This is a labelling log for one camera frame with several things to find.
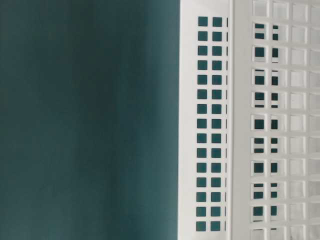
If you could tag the white perforated plastic basket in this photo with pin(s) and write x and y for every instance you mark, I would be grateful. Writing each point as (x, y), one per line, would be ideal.
(249, 120)

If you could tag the dark green table cloth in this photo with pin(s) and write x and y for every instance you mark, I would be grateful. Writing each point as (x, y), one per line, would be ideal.
(89, 119)

